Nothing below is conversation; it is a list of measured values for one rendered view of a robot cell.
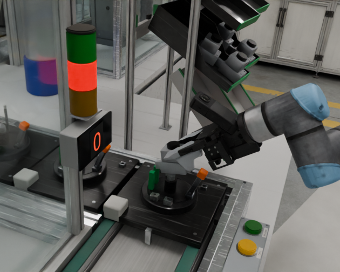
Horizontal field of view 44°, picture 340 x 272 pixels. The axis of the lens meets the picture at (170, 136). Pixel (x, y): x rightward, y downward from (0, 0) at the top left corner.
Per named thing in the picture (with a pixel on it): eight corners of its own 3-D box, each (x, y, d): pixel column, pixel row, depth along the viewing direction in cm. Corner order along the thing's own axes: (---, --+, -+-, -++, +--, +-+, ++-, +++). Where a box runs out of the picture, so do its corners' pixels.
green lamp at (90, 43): (101, 57, 74) (101, 29, 71) (87, 66, 70) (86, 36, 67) (77, 52, 75) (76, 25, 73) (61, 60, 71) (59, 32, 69)
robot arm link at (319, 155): (362, 169, 82) (341, 116, 83) (330, 187, 76) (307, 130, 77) (330, 176, 89) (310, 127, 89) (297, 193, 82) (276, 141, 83)
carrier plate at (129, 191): (226, 189, 112) (228, 183, 110) (199, 249, 92) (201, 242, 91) (144, 167, 118) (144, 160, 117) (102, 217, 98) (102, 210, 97)
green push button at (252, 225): (262, 229, 99) (264, 222, 98) (259, 239, 95) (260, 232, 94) (245, 223, 100) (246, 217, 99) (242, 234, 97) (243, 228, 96)
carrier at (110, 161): (139, 165, 119) (141, 126, 113) (97, 216, 99) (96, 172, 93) (66, 145, 125) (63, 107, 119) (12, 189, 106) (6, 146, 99)
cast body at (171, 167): (191, 166, 100) (189, 140, 97) (185, 175, 97) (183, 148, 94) (160, 163, 103) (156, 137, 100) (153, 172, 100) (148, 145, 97)
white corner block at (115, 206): (128, 212, 101) (129, 198, 99) (120, 223, 97) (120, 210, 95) (111, 206, 102) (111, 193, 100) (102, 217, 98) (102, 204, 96)
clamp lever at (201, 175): (195, 192, 102) (209, 171, 98) (192, 197, 100) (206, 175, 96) (182, 184, 102) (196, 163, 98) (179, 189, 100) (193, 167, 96)
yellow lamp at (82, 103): (102, 108, 79) (102, 84, 76) (88, 119, 75) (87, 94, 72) (79, 103, 80) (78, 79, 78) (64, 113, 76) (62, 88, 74)
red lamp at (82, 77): (102, 83, 76) (101, 58, 74) (87, 93, 72) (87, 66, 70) (78, 78, 78) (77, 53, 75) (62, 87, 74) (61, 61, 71)
